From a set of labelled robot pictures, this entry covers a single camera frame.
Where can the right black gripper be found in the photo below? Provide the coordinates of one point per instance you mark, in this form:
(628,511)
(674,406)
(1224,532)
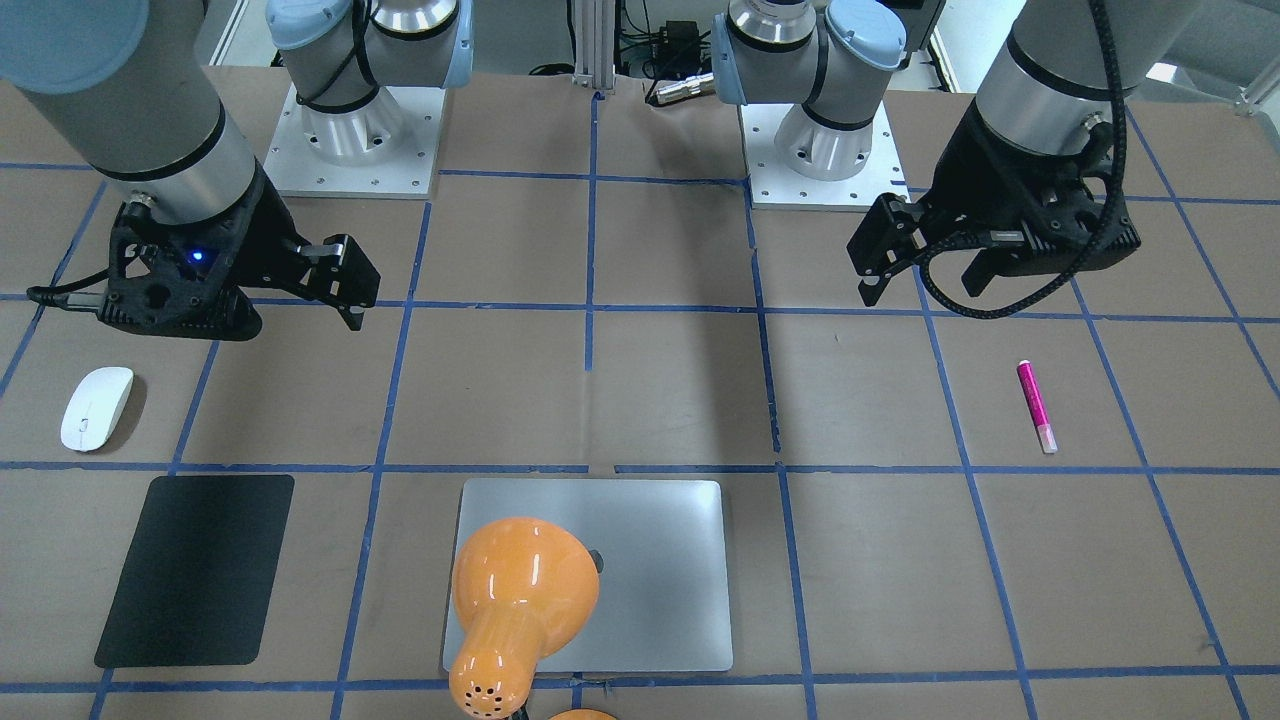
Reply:
(262,232)

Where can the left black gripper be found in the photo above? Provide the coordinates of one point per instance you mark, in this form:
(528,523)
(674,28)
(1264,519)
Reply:
(962,190)

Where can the pink pen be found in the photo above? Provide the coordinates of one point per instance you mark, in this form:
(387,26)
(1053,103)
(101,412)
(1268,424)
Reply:
(1036,408)

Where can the white computer mouse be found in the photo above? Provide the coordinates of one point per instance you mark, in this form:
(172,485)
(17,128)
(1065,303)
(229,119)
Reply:
(95,407)

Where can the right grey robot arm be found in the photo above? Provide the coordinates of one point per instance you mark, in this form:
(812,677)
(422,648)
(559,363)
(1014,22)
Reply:
(120,82)

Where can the black mousepad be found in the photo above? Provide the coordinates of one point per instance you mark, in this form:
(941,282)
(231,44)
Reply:
(197,581)

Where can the silver laptop notebook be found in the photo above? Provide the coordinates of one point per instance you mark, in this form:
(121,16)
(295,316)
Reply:
(664,602)

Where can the orange desk lamp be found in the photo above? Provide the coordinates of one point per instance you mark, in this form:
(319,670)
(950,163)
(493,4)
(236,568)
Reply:
(521,590)

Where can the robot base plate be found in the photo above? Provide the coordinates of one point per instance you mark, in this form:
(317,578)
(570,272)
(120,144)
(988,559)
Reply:
(795,164)
(386,150)

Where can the aluminium frame post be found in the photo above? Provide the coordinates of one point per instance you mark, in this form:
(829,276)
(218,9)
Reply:
(594,26)

